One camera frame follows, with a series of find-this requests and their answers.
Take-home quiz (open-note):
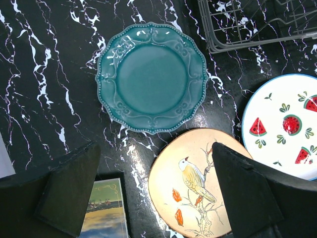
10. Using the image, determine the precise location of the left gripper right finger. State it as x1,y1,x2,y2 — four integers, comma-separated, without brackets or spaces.
212,142,317,238

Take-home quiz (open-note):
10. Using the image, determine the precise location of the wire dish rack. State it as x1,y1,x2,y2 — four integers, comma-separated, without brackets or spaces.
198,0,317,54

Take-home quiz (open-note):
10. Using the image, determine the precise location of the peach bird plate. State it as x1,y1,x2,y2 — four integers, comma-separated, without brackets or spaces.
149,128,251,238

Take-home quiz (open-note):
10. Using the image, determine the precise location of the teal scalloped plate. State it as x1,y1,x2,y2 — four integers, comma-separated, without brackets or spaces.
95,22,209,134

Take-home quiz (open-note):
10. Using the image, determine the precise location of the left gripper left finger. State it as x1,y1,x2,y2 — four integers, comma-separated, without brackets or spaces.
0,142,101,238

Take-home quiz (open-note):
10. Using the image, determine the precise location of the landscape cover book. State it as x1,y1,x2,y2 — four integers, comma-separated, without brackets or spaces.
79,178,129,238

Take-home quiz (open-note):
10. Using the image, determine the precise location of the white watermelon plate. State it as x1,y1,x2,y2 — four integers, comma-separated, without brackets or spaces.
242,74,317,180

